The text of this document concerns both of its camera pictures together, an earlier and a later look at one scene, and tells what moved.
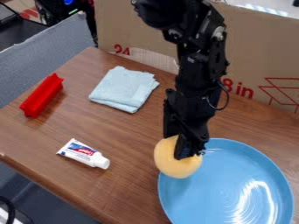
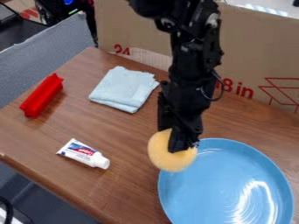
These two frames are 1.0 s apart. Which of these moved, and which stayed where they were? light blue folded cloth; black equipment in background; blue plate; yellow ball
Moved: yellow ball
Stayed: light blue folded cloth; black equipment in background; blue plate
